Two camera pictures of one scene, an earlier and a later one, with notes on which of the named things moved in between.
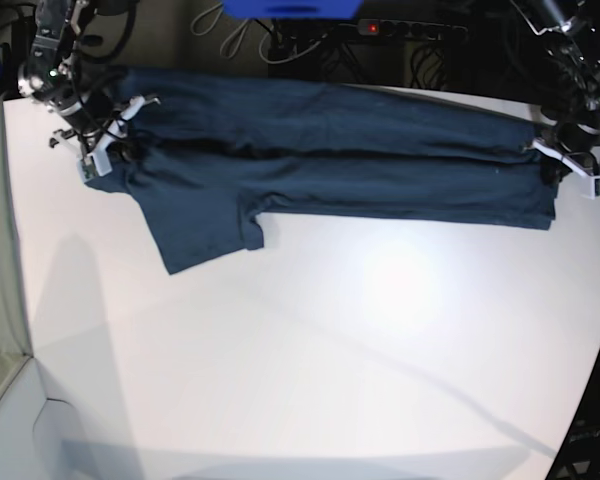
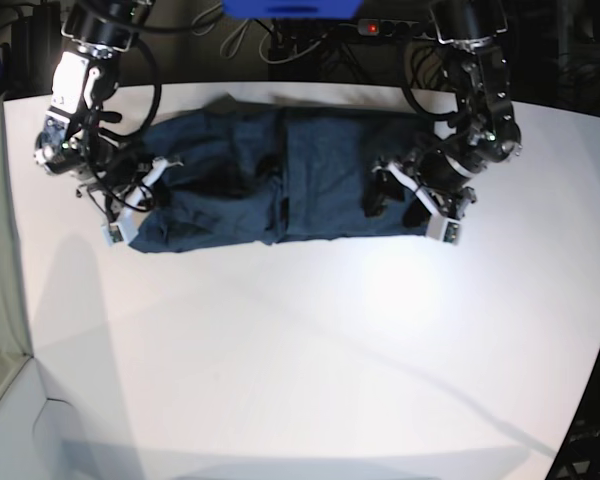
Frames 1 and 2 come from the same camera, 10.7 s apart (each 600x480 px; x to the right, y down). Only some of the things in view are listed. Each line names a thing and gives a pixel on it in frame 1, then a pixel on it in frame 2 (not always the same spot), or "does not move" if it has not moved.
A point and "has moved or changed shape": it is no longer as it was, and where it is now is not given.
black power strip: [410, 28] does not move
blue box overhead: [294, 9] does not move
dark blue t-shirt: [218, 149] has moved or changed shape
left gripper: [95, 125] → [128, 190]
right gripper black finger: [552, 170] → [417, 214]
